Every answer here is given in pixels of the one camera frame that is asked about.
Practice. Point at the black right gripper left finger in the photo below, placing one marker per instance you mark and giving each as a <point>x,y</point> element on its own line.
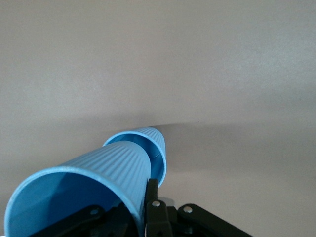
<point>98,224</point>

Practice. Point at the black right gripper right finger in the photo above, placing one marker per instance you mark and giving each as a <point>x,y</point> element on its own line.
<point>158,222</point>

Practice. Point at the blue ribbed plastic cup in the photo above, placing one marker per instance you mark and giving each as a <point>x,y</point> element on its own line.
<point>111,163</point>
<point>154,138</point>

